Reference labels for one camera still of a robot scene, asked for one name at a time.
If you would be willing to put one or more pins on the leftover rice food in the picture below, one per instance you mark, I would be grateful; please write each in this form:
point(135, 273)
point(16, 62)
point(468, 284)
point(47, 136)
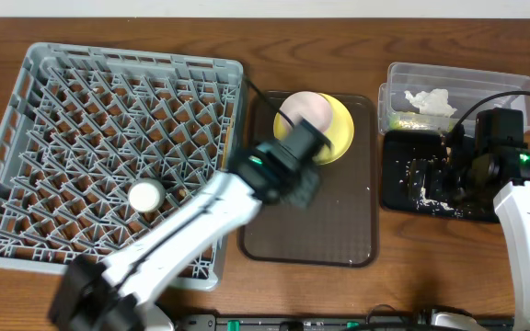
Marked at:
point(423, 185)

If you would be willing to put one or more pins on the clear plastic waste bin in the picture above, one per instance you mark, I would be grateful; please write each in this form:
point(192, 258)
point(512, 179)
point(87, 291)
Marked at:
point(466, 87)

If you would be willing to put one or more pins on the yellow plate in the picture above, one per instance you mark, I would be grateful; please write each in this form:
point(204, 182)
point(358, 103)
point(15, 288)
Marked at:
point(340, 134)

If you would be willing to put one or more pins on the white paper cup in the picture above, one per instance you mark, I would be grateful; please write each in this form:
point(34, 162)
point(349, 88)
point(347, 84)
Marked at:
point(146, 195)

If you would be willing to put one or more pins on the grey dishwasher rack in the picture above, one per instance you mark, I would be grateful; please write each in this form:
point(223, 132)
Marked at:
point(83, 124)

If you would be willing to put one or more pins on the colourful snack wrapper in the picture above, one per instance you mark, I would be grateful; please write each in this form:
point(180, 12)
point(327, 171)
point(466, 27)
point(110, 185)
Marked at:
point(418, 122)

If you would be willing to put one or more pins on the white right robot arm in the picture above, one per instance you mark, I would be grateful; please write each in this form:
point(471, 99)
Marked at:
point(511, 205)

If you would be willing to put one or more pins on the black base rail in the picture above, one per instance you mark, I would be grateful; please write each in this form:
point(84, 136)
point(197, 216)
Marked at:
point(198, 320)

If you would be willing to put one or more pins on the dark brown serving tray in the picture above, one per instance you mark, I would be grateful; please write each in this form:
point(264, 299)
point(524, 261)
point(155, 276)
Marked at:
point(339, 227)

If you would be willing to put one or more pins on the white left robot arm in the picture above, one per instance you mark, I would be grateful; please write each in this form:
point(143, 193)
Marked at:
point(120, 291)

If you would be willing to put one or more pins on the wooden chopstick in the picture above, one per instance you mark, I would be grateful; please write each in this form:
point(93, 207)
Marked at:
point(223, 146)

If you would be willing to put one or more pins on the black waste tray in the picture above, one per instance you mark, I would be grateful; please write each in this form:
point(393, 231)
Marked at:
point(412, 151)

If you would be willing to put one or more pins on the white paper napkin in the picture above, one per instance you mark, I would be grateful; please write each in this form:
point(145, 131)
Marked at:
point(434, 103)

